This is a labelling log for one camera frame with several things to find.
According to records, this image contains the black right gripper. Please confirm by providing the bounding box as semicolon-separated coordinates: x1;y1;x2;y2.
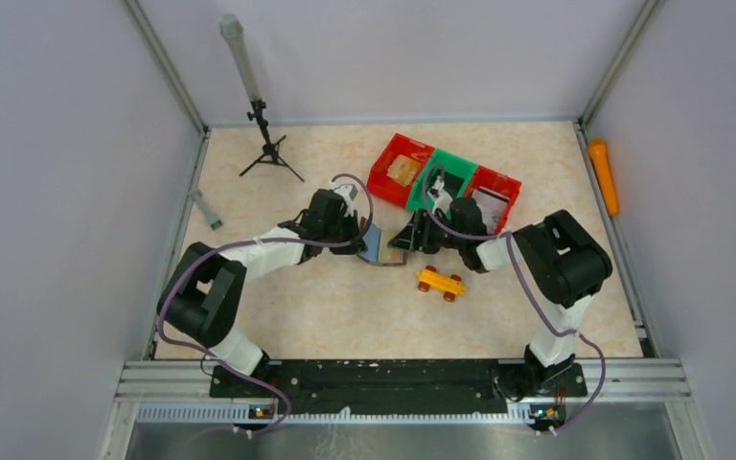
389;208;467;254

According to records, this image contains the brown leather card holder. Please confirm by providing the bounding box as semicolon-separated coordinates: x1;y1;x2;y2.
356;223;408;266

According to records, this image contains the gold VIP card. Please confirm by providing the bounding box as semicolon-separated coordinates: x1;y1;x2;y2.
379;247;407;265

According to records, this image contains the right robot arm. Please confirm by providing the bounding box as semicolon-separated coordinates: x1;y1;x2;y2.
388;197;612;395

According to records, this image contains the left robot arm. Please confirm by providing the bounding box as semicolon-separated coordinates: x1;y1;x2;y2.
157;184;366;397

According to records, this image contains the red bin with gold cards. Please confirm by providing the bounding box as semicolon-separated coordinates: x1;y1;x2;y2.
367;133;435;208

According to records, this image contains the gold cards stack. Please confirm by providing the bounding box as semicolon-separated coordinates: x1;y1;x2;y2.
386;155;422;187

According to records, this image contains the red bin with silver cards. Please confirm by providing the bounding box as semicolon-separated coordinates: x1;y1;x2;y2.
463;166;522;234

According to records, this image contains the green plastic bin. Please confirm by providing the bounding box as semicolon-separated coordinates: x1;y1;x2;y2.
405;149;478;211

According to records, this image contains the yellow toy brick car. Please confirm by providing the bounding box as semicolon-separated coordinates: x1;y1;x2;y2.
417;265;466;303

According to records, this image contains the orange flashlight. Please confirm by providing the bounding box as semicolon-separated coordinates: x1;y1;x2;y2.
587;138;620;217

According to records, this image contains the grey light on tripod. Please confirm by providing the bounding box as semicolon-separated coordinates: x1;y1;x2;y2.
219;13;305;183

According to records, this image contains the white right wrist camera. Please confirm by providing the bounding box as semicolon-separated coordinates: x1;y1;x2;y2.
425;175;453;217

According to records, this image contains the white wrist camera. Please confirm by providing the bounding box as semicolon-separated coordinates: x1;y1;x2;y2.
332;184;359;207
425;175;453;217

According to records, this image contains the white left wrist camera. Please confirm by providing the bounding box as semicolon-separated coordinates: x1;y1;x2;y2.
332;184;359;207

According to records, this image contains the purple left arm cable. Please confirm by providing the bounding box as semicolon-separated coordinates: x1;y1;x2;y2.
155;172;376;438

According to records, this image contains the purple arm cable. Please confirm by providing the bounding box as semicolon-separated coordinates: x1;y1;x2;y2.
420;163;607;435
155;172;376;438

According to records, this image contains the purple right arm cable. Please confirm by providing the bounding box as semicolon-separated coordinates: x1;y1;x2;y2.
420;163;607;435

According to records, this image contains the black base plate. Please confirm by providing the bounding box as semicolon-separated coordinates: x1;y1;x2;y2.
209;359;588;416

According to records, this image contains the grey metal bracket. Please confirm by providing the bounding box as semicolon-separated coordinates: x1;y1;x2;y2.
188;189;223;230

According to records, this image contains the aluminium front rail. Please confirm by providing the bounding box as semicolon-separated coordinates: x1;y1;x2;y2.
115;358;692;426

